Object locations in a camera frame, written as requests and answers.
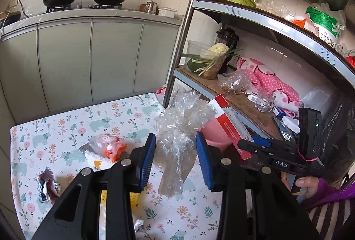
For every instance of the small white barcode box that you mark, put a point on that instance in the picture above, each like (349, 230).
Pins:
(251, 97)

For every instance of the red and white cardboard box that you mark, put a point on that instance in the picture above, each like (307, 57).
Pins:
(230, 120)

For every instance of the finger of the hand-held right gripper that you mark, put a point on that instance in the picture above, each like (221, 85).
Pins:
(249, 147)
(260, 141)

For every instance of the white red printed plastic bag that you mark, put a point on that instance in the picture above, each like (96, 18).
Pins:
(163, 89)

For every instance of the person's right hand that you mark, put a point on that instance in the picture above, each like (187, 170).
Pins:
(307, 184)

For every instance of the white lidded container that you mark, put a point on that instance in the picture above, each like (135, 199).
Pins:
(167, 12)

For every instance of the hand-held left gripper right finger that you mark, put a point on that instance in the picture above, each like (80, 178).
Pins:
(203, 159)

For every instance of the large white plastic bag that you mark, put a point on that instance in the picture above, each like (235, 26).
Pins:
(319, 95)

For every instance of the black blender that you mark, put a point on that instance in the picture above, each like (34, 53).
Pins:
(228, 36)

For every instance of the glass mug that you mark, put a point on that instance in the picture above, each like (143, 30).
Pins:
(265, 101)

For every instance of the orange and white plastic wrapper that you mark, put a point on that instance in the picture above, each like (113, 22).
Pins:
(108, 145)

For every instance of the floral bear printed tablecloth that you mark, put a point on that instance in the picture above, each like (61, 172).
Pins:
(69, 129)

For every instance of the person's striped clothing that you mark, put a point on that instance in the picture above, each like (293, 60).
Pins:
(330, 220)

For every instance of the gas stove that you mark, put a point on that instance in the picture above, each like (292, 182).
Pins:
(83, 6)

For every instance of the green vegetable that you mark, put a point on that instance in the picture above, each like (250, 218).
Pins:
(193, 65)

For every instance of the cardboard sheet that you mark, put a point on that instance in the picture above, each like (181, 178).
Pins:
(210, 87)

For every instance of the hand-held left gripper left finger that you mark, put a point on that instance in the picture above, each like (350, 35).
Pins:
(147, 159)

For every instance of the yellow paper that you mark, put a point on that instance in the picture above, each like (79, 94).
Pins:
(134, 199)

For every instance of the brown pot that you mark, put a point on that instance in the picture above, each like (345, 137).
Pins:
(142, 8)

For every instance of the crumpled foil wrapper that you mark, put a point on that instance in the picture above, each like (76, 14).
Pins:
(47, 187)

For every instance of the blue and white packet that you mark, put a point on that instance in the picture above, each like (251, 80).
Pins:
(289, 123)

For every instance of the pink polka dot cloth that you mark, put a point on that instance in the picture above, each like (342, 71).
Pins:
(271, 82)

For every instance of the green and white bag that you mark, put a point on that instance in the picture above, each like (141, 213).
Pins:
(324, 21)

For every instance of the metal shelf rack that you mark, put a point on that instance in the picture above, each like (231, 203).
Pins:
(277, 25)

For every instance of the orange package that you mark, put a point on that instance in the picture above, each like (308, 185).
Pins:
(303, 25)

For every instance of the clear plastic bag with scraps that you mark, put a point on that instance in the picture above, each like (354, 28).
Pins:
(234, 82)

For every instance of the cauliflower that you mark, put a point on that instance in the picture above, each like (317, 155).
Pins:
(215, 50)

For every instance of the steel kettle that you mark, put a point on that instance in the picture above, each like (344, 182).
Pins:
(152, 7)

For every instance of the clear plastic container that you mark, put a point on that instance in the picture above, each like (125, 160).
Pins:
(194, 47)

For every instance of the dark blue flat box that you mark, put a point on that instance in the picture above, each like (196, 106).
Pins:
(283, 129)

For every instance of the small clear wrapper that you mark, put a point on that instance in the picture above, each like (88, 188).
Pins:
(142, 225)

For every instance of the pink plastic basin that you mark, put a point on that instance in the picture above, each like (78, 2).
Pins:
(213, 132)

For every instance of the grey kitchen cabinet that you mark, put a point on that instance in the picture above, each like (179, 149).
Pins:
(69, 62)

